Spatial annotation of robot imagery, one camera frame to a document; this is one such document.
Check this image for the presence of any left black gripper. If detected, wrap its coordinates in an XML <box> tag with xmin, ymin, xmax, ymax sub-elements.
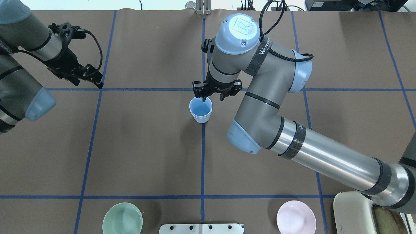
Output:
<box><xmin>47</xmin><ymin>47</ymin><xmax>104</xmax><ymax>89</ymax></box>

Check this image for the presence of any green bowl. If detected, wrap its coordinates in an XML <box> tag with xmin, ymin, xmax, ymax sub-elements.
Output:
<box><xmin>102</xmin><ymin>202</ymin><xmax>144</xmax><ymax>234</ymax></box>

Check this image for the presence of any cream toaster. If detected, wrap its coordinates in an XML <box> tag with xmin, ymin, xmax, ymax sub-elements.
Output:
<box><xmin>333</xmin><ymin>191</ymin><xmax>415</xmax><ymax>234</ymax></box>

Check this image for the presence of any pink bowl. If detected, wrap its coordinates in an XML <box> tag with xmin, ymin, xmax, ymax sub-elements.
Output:
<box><xmin>276</xmin><ymin>200</ymin><xmax>317</xmax><ymax>234</ymax></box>

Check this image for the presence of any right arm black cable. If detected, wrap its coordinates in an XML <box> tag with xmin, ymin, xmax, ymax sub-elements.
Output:
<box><xmin>258</xmin><ymin>0</ymin><xmax>314</xmax><ymax>62</ymax></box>

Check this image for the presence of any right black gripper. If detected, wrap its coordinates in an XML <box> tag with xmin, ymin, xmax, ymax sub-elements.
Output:
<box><xmin>192</xmin><ymin>71</ymin><xmax>242</xmax><ymax>103</ymax></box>

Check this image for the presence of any aluminium frame post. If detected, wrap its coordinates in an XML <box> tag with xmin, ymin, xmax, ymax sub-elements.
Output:
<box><xmin>195</xmin><ymin>0</ymin><xmax>212</xmax><ymax>15</ymax></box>

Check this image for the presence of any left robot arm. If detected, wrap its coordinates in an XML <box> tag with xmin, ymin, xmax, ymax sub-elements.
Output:
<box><xmin>0</xmin><ymin>0</ymin><xmax>104</xmax><ymax>134</ymax></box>

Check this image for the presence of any bread slice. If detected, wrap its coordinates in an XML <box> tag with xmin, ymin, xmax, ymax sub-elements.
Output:
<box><xmin>373</xmin><ymin>206</ymin><xmax>408</xmax><ymax>234</ymax></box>

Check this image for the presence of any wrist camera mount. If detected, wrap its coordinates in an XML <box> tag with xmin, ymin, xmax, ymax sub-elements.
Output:
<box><xmin>201</xmin><ymin>37</ymin><xmax>215</xmax><ymax>64</ymax></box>
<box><xmin>48</xmin><ymin>22</ymin><xmax>86</xmax><ymax>46</ymax></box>

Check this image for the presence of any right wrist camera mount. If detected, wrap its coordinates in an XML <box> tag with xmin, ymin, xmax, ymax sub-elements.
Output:
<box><xmin>201</xmin><ymin>37</ymin><xmax>215</xmax><ymax>64</ymax></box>

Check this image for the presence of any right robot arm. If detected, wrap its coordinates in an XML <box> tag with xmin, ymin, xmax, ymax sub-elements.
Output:
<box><xmin>192</xmin><ymin>13</ymin><xmax>415</xmax><ymax>214</ymax></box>

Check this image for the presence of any blue cup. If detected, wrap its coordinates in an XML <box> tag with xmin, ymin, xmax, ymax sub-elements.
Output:
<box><xmin>189</xmin><ymin>97</ymin><xmax>213</xmax><ymax>112</ymax></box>
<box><xmin>191</xmin><ymin>110</ymin><xmax>211</xmax><ymax>124</ymax></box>

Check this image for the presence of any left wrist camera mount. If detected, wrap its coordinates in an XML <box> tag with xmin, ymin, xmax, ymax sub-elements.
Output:
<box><xmin>48</xmin><ymin>22</ymin><xmax>86</xmax><ymax>46</ymax></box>

